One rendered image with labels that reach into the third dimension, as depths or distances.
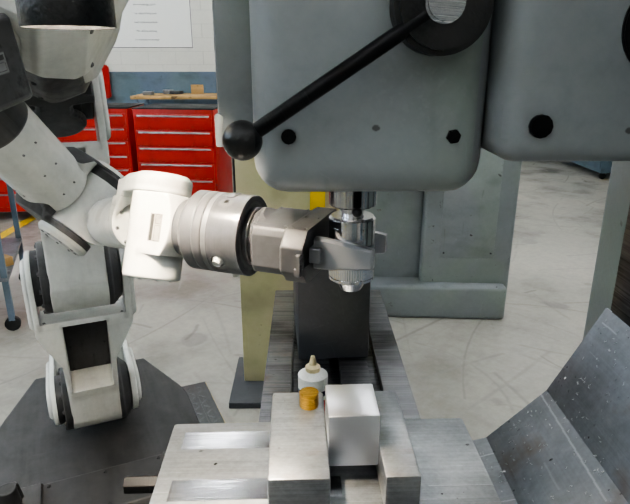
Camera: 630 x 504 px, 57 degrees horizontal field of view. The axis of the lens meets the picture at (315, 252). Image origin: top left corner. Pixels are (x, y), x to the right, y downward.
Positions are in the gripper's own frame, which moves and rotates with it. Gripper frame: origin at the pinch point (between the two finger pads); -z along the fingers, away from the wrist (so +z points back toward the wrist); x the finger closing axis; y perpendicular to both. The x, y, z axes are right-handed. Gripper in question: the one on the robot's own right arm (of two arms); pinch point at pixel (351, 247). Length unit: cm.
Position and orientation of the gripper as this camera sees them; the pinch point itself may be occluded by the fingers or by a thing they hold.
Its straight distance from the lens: 59.0
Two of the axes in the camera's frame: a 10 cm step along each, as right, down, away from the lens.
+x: 3.3, -3.0, 8.9
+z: -9.4, -1.2, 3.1
